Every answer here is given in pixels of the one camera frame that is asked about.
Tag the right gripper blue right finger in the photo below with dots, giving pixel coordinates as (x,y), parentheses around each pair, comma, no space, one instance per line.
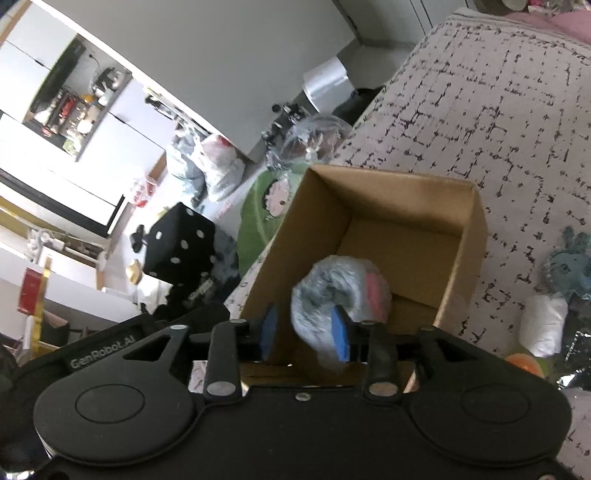
(341,323)

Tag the white soft bundle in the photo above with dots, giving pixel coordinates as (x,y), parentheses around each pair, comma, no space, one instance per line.
(542,324)

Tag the brown cardboard box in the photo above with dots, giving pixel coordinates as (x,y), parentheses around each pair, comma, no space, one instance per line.
(427,235)

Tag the grey patterned bed cover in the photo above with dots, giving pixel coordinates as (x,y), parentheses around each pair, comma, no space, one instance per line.
(506,107)

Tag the pink pillow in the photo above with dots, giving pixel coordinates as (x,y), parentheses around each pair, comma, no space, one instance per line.
(575,24)

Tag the black crinkled plastic bag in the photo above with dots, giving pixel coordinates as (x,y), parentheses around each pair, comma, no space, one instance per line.
(573,366)

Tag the white box on floor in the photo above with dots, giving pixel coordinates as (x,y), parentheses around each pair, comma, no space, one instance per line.
(328,86)

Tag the grey pink fluffy plush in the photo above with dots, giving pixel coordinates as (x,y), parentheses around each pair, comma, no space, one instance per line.
(355,284)

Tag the black white-dotted dice plush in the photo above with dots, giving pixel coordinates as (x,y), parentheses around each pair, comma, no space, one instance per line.
(179,246)

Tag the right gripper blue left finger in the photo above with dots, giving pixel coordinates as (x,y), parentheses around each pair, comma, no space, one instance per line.
(268,331)

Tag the clear plastic bag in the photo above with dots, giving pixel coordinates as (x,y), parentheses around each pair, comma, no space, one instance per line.
(313,139)

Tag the white plastic bag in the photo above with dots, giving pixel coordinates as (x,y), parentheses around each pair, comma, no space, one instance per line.
(223,168)

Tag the blue-grey knitted plush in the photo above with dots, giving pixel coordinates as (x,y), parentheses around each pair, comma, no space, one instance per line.
(567,270)

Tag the burger plush toy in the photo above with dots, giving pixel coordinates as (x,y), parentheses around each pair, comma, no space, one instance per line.
(527,363)

